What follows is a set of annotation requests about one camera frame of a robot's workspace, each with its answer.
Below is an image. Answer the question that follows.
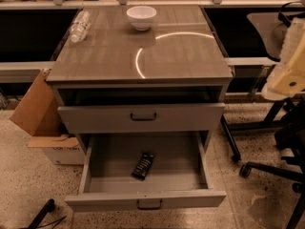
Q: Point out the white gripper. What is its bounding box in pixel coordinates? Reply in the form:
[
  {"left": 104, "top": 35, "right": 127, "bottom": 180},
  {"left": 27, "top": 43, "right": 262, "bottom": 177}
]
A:
[{"left": 261, "top": 43, "right": 305, "bottom": 102}]

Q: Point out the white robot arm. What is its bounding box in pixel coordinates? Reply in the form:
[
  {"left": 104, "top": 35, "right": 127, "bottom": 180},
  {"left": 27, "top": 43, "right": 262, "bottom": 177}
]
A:
[{"left": 261, "top": 18, "right": 305, "bottom": 101}]

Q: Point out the closed grey upper drawer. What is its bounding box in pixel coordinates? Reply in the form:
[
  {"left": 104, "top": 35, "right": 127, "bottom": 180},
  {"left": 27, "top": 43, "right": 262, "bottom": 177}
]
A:
[{"left": 58, "top": 103, "right": 224, "bottom": 134}]

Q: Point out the wooden top drawer cabinet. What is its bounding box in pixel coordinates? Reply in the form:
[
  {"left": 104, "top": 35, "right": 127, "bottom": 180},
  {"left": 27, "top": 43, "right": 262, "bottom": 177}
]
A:
[{"left": 46, "top": 4, "right": 234, "bottom": 151}]

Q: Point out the open grey middle drawer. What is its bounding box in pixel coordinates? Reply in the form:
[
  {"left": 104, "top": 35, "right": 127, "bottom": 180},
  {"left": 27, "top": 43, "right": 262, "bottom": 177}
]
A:
[{"left": 65, "top": 132, "right": 226, "bottom": 212}]

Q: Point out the black side desk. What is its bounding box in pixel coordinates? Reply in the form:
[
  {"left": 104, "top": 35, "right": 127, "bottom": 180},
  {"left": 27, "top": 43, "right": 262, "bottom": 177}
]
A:
[{"left": 220, "top": 10, "right": 305, "bottom": 163}]

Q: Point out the black office chair base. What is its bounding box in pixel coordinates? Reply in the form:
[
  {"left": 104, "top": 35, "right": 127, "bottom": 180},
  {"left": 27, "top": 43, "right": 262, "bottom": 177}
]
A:
[{"left": 239, "top": 98, "right": 305, "bottom": 229}]

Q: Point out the white ceramic bowl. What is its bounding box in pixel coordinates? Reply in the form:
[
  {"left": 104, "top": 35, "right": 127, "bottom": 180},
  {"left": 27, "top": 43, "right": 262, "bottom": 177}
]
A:
[{"left": 127, "top": 6, "right": 156, "bottom": 31}]

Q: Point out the clear plastic water bottle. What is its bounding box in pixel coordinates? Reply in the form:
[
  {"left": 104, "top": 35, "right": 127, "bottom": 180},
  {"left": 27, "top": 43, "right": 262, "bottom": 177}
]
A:
[{"left": 70, "top": 10, "right": 91, "bottom": 43}]

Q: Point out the brown cardboard sheet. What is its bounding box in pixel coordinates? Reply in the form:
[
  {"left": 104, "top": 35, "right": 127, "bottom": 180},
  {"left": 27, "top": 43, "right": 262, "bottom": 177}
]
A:
[{"left": 10, "top": 70, "right": 61, "bottom": 136}]

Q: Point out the black stand leg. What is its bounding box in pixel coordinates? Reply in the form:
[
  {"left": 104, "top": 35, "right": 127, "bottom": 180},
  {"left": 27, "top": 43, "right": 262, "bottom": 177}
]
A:
[{"left": 19, "top": 198, "right": 66, "bottom": 229}]

